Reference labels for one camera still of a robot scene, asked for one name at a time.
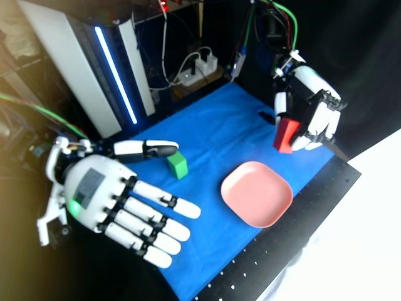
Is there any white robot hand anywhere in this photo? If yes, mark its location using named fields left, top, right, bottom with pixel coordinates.
left=62, top=139, right=201, bottom=270
left=273, top=64, right=348, bottom=151

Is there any red rectangular block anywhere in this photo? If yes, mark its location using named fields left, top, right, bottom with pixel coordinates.
left=273, top=117, right=302, bottom=154

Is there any green rectangular block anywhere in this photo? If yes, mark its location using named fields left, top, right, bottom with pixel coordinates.
left=166, top=152, right=189, bottom=181

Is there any pink square plate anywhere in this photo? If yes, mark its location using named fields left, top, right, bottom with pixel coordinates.
left=220, top=161, right=294, bottom=229

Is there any small black oblong object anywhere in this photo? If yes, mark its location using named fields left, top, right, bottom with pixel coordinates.
left=257, top=111, right=278, bottom=125

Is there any white adapter with blue plug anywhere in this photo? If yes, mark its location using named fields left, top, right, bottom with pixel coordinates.
left=231, top=46, right=249, bottom=83

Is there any blue table cloth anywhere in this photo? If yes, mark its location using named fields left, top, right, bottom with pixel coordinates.
left=128, top=82, right=336, bottom=301

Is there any white robot column blue light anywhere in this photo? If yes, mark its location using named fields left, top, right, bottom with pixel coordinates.
left=17, top=0, right=157, bottom=139

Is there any green cable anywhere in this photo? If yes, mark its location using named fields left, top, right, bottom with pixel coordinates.
left=242, top=0, right=299, bottom=53
left=0, top=93, right=89, bottom=139

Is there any white cable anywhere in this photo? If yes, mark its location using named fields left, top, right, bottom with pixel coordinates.
left=150, top=9, right=214, bottom=92

